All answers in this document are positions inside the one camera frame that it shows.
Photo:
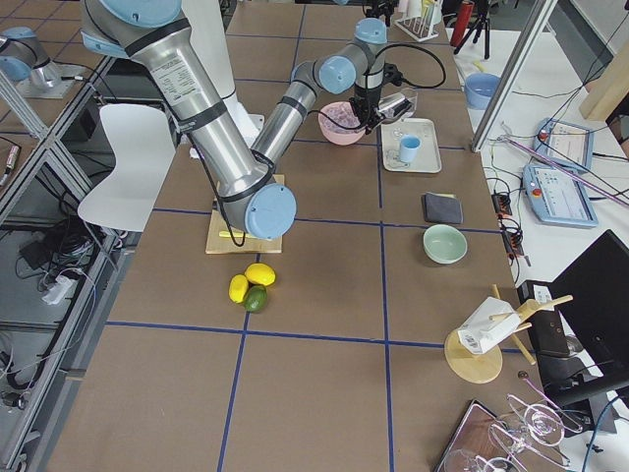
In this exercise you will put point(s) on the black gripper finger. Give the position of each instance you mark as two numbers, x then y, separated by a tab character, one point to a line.
363	111
376	116

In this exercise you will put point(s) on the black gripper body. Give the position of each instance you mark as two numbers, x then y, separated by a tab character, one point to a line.
364	96

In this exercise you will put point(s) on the metal ice scoop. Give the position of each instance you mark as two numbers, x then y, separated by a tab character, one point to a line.
392	106

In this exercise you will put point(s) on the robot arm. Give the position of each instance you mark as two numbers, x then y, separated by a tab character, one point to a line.
183	47
25	62

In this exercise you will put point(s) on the clear ice cubes pile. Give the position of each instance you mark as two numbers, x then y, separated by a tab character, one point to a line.
339	118

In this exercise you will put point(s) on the light blue cup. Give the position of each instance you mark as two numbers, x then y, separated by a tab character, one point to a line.
409	146

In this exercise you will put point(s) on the pink bowl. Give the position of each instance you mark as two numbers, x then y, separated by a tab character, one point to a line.
340	139

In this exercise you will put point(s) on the clear wine glass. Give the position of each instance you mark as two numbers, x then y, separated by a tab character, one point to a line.
411	96

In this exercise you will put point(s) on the cream bear tray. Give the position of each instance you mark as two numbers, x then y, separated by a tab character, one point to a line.
428	158

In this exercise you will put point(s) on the blue bowl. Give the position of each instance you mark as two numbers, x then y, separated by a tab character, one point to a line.
479	89

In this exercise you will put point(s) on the dark grey folded cloth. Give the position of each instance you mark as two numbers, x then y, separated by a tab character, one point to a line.
442	209

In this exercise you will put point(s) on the yellow plastic fork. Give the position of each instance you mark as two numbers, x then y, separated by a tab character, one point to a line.
479	65

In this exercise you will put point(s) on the green bowl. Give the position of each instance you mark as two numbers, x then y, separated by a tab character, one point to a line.
445	244

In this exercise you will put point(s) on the black tripod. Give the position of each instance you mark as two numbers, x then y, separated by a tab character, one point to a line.
479	24

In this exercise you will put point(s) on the yellow plastic knife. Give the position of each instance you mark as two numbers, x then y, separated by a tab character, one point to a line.
235	234

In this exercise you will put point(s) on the yellow lemon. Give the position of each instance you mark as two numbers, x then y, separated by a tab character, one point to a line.
238	288
260	274

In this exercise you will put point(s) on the blue teach pendant far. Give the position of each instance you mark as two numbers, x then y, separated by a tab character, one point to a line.
568	144

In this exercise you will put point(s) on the blue teach pendant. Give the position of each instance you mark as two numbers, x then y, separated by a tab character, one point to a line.
557	199
568	144

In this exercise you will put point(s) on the wooden cutting board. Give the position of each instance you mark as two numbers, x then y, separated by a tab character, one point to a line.
216	245

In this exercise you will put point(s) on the blue teach pendant near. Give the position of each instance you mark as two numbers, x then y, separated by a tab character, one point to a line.
557	199

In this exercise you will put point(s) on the green lime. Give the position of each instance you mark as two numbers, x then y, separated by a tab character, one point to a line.
255	299

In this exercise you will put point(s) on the white chair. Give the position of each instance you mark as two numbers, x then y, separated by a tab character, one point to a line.
143	148

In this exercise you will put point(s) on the white carton on stand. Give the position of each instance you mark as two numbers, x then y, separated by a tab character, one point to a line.
492	322

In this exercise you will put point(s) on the black monitor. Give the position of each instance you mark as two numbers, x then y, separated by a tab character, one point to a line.
598	315

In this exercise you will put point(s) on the clear glasses on tray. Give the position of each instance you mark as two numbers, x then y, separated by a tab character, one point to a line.
525	438

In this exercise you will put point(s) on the white wire cup rack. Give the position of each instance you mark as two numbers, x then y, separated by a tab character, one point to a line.
419	18

